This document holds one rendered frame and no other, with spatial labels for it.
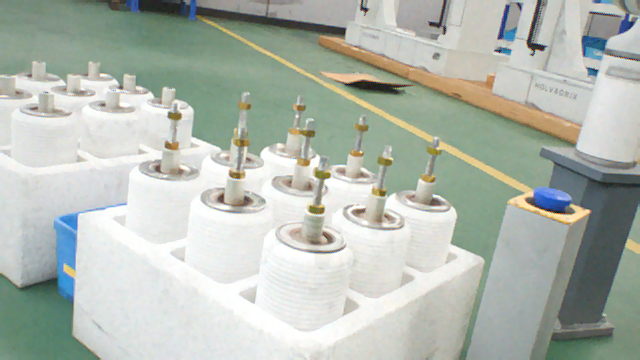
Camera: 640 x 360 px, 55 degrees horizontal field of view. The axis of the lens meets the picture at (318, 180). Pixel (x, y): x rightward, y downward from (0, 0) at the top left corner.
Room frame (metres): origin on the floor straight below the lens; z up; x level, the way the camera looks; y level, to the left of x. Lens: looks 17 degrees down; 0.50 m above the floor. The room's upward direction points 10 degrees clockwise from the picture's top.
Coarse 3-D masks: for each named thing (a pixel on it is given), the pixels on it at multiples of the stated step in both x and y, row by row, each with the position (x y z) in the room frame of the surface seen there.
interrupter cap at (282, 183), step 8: (280, 176) 0.78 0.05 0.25; (288, 176) 0.79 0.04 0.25; (272, 184) 0.75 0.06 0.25; (280, 184) 0.75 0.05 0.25; (288, 184) 0.77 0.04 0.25; (312, 184) 0.78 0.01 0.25; (288, 192) 0.73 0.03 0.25; (296, 192) 0.73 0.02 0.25; (304, 192) 0.74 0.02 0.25; (312, 192) 0.74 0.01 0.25
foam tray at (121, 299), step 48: (96, 240) 0.70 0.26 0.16; (144, 240) 0.68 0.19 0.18; (96, 288) 0.69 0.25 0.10; (144, 288) 0.64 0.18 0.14; (192, 288) 0.59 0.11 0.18; (240, 288) 0.60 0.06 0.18; (432, 288) 0.68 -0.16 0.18; (96, 336) 0.69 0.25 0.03; (144, 336) 0.63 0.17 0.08; (192, 336) 0.58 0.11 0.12; (240, 336) 0.54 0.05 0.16; (288, 336) 0.52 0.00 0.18; (336, 336) 0.54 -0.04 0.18; (384, 336) 0.60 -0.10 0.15; (432, 336) 0.71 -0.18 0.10
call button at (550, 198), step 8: (536, 192) 0.65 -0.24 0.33; (544, 192) 0.65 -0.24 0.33; (552, 192) 0.65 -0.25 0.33; (560, 192) 0.66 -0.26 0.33; (536, 200) 0.65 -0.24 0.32; (544, 200) 0.64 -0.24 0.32; (552, 200) 0.63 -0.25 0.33; (560, 200) 0.63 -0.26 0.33; (568, 200) 0.64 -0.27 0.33; (552, 208) 0.64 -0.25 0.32; (560, 208) 0.64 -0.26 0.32
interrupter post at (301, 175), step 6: (294, 168) 0.76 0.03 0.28; (300, 168) 0.75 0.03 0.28; (306, 168) 0.76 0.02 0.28; (294, 174) 0.76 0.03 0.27; (300, 174) 0.75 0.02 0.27; (306, 174) 0.76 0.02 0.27; (294, 180) 0.76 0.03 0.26; (300, 180) 0.75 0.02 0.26; (306, 180) 0.76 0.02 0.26; (294, 186) 0.76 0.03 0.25; (300, 186) 0.75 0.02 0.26; (306, 186) 0.76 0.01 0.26
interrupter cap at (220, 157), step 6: (216, 156) 0.83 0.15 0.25; (222, 156) 0.84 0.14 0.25; (228, 156) 0.85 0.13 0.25; (246, 156) 0.86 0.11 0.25; (252, 156) 0.86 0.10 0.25; (216, 162) 0.81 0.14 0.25; (222, 162) 0.80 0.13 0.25; (228, 162) 0.81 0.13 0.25; (234, 162) 0.82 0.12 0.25; (246, 162) 0.84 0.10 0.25; (252, 162) 0.83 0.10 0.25; (258, 162) 0.84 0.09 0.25; (246, 168) 0.80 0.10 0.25; (252, 168) 0.81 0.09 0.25
